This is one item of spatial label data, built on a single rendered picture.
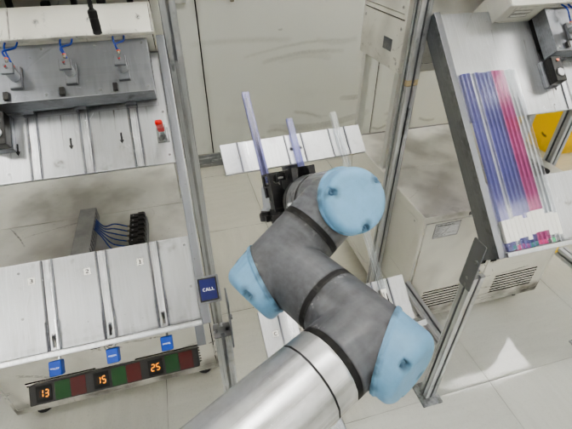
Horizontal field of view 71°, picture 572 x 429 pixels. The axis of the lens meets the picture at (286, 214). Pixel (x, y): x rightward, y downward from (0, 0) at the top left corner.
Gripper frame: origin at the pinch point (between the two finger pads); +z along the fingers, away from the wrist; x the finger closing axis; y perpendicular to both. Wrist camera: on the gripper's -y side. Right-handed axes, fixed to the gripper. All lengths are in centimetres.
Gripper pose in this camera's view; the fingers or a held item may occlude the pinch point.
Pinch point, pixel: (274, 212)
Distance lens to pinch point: 76.1
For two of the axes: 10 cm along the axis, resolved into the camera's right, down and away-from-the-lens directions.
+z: -2.9, -0.3, 9.6
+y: -1.7, -9.8, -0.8
